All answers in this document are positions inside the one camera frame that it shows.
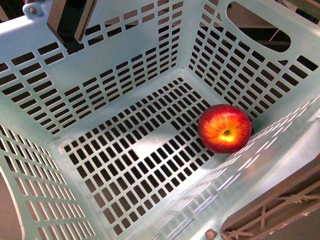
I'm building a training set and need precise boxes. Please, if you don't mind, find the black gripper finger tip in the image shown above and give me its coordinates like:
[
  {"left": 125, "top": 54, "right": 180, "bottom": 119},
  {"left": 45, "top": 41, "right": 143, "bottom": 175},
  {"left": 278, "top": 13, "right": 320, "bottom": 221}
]
[{"left": 47, "top": 0, "right": 97, "bottom": 52}]

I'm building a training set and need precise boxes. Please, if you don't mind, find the teal plastic shopping basket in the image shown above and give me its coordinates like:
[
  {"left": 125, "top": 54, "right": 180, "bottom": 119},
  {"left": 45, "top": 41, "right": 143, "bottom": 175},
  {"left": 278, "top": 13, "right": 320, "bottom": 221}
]
[{"left": 0, "top": 0, "right": 320, "bottom": 240}]

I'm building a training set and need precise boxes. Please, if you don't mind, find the red yellow apple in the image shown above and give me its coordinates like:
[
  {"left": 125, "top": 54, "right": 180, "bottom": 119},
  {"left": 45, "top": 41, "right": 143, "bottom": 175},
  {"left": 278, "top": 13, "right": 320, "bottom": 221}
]
[{"left": 197, "top": 104, "right": 252, "bottom": 154}]

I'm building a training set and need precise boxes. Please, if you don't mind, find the brown basket handle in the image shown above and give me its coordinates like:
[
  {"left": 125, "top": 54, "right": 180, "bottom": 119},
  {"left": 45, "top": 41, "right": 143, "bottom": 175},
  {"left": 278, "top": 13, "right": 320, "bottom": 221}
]
[{"left": 220, "top": 157, "right": 320, "bottom": 240}]

